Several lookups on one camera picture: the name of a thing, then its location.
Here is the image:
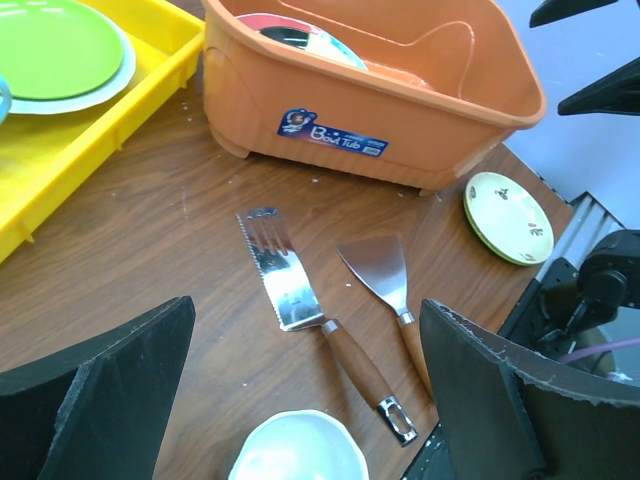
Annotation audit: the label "slotted spatula wooden handle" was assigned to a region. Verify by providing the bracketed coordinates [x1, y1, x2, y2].
[236, 207, 418, 447]

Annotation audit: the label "lime green plate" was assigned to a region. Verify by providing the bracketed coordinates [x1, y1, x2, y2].
[1, 1, 124, 100]

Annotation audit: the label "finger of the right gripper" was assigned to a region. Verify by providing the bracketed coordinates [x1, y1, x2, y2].
[557, 57, 640, 116]
[529, 0, 616, 28]

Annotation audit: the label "red and teal plate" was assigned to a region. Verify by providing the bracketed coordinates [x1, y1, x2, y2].
[234, 12, 371, 71]

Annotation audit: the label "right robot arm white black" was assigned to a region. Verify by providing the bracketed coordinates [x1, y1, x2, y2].
[529, 59, 639, 349]

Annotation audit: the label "white scalloped plate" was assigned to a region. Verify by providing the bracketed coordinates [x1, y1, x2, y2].
[9, 25, 136, 115]

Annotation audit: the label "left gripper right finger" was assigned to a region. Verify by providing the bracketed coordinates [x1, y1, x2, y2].
[419, 299, 639, 479]

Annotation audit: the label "white cup green handle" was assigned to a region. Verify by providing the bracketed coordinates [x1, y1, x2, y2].
[228, 409, 369, 479]

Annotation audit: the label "yellow plastic tray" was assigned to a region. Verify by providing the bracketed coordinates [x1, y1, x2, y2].
[1, 1, 204, 258]

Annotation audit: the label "solid spatula wooden handle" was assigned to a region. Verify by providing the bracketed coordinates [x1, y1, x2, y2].
[336, 235, 433, 397]

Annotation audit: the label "orange plastic dish bin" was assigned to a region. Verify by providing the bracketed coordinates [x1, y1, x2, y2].
[203, 1, 546, 191]

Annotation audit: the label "cream plate small motifs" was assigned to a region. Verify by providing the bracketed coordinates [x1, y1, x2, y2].
[463, 172, 555, 266]

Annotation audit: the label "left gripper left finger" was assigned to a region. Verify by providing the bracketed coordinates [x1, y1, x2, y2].
[1, 296, 196, 479]

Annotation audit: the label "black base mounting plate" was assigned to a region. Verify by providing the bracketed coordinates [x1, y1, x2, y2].
[407, 260, 610, 479]

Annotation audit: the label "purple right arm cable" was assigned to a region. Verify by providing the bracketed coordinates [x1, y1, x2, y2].
[557, 336, 640, 366]

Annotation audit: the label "light blue mug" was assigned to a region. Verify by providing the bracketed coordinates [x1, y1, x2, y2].
[0, 77, 12, 123]

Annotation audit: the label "cream plate black mark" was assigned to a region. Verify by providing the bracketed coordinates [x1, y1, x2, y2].
[259, 26, 368, 70]

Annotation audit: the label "aluminium frame rail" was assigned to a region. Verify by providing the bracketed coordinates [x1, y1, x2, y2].
[529, 167, 630, 281]

